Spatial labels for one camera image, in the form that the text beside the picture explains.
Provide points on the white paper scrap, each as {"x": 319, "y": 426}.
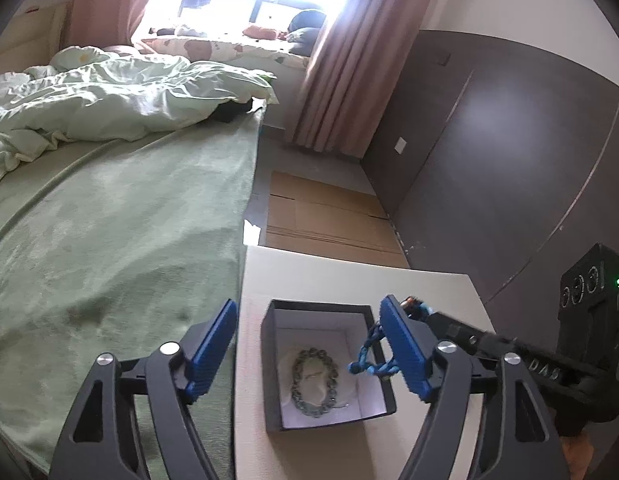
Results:
{"x": 252, "y": 232}

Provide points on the printed window seat cushion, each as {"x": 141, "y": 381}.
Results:
{"x": 214, "y": 49}

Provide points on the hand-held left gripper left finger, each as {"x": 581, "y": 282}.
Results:
{"x": 209, "y": 355}

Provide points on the light green pillow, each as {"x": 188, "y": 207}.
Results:
{"x": 79, "y": 56}

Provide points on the bed with green sheet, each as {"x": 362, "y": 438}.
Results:
{"x": 114, "y": 240}

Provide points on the dark jewelry box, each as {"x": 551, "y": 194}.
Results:
{"x": 334, "y": 410}

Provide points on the white wall socket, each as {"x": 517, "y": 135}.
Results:
{"x": 400, "y": 145}

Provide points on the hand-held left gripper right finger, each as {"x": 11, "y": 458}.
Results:
{"x": 407, "y": 355}

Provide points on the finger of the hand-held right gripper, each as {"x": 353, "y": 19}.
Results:
{"x": 459, "y": 332}

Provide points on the cream cabinet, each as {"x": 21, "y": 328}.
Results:
{"x": 29, "y": 30}

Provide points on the dark blue pillow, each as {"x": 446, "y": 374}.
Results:
{"x": 305, "y": 27}

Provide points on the red soft toy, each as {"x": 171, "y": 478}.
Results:
{"x": 260, "y": 31}

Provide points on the flattened cardboard sheet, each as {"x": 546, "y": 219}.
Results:
{"x": 324, "y": 220}

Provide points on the light green quilt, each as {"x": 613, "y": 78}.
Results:
{"x": 99, "y": 100}

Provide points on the person's right forearm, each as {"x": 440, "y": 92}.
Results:
{"x": 578, "y": 457}

